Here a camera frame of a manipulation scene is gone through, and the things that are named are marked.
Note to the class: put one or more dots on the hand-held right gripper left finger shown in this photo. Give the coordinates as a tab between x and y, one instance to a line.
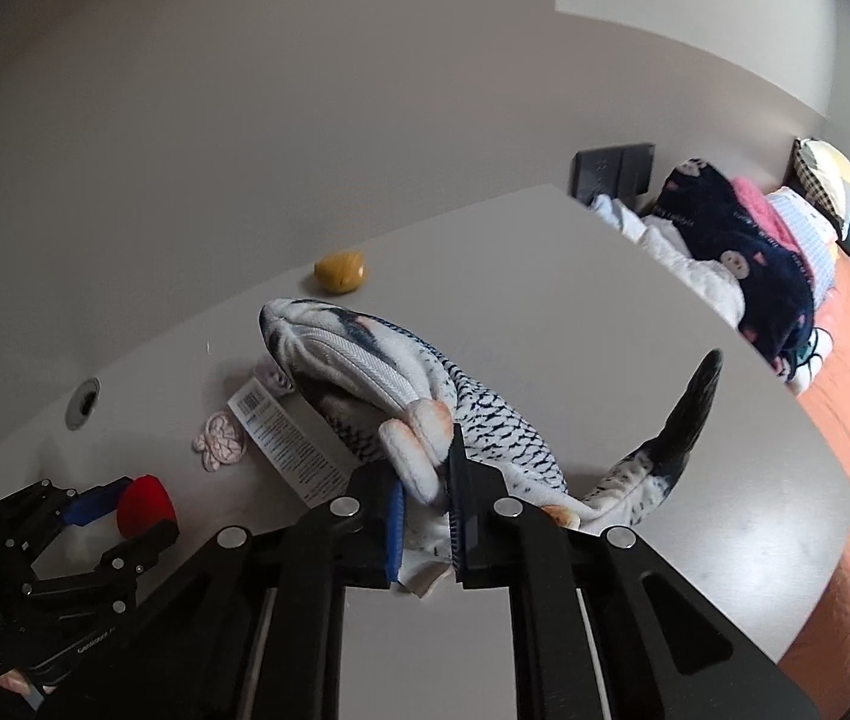
395	532

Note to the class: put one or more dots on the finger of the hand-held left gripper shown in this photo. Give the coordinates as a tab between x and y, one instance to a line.
95	504
136	549

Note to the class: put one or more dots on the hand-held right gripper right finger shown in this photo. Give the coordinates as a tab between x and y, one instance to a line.
458	525

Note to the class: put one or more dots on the red round plush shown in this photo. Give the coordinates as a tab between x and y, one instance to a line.
147	502

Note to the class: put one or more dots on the grey white fish plush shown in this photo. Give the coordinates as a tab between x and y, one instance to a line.
425	405

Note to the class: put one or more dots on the pink white knotted cloth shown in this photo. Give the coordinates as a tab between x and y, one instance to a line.
218	446

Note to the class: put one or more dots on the white barcode paper tag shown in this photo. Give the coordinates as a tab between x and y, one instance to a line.
290	442

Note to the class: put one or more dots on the yellow brown oval plush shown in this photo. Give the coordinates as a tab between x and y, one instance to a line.
340	272

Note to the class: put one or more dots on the white quilt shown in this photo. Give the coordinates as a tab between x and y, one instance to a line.
676	262

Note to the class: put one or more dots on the small black box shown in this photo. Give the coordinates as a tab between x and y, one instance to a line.
612	172

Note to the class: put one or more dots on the orange bed sheet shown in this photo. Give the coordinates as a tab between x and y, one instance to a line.
844	465

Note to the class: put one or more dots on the pink blanket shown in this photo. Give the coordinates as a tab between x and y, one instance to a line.
762	214

